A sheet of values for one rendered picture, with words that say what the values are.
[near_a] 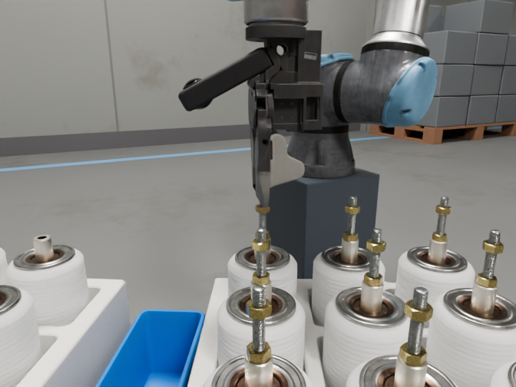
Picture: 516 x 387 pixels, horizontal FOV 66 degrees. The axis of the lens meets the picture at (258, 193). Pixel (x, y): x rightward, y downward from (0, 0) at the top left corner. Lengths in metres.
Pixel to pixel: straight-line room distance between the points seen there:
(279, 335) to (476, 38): 3.32
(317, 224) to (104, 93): 2.45
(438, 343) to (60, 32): 2.86
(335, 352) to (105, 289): 0.36
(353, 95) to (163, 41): 2.50
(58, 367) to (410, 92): 0.62
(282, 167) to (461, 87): 3.06
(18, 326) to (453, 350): 0.46
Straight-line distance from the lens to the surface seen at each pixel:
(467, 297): 0.51
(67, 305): 0.61
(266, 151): 0.45
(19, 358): 0.53
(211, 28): 3.25
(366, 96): 0.72
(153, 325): 0.71
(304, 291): 0.62
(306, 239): 0.77
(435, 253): 0.58
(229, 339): 0.43
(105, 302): 0.62
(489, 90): 3.78
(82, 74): 3.03
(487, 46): 3.69
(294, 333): 0.42
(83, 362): 0.58
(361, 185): 0.82
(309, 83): 0.48
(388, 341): 0.43
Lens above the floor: 0.49
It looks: 16 degrees down
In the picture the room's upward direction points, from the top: straight up
